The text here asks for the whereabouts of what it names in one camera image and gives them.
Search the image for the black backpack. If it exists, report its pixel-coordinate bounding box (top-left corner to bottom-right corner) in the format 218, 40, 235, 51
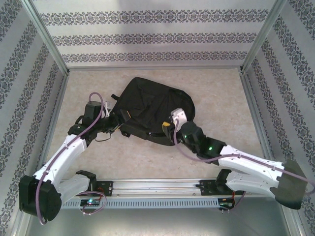
110, 77, 196, 147

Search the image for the small right controller board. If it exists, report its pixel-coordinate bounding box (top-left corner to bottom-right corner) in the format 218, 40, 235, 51
219, 198, 236, 209

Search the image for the small controller board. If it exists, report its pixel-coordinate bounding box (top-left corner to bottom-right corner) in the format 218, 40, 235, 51
219, 198, 236, 209
80, 198, 100, 207

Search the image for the small left controller board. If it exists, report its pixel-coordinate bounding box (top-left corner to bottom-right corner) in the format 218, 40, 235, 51
80, 198, 100, 207

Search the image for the grey metal sheet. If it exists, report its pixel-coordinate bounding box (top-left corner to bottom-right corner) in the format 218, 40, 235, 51
14, 206, 303, 236

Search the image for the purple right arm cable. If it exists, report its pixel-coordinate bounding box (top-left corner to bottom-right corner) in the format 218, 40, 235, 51
172, 119, 315, 212

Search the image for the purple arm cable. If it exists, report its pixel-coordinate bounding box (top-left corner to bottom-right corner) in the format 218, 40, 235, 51
35, 92, 108, 226
172, 119, 315, 212

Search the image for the aluminium frame side rail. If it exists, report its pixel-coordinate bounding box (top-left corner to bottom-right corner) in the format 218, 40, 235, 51
36, 72, 71, 173
240, 71, 281, 173

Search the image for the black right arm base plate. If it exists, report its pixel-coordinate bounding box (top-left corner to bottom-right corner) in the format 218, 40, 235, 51
199, 178, 244, 196

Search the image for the aluminium frame back rail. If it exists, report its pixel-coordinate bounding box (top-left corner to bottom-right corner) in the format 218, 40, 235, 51
66, 65, 244, 72

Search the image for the aluminium mounting rail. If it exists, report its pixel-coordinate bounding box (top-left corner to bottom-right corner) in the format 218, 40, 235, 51
24, 178, 291, 197

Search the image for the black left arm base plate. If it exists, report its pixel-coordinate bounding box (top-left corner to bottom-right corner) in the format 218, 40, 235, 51
88, 180, 114, 197

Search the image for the grey slotted cable duct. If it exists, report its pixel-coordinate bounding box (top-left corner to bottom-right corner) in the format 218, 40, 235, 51
60, 198, 234, 209

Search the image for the aluminium frame post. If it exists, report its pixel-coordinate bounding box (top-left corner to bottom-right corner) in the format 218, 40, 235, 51
21, 0, 69, 74
240, 0, 288, 73

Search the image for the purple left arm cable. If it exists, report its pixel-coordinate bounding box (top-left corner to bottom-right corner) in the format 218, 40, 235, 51
35, 92, 108, 226

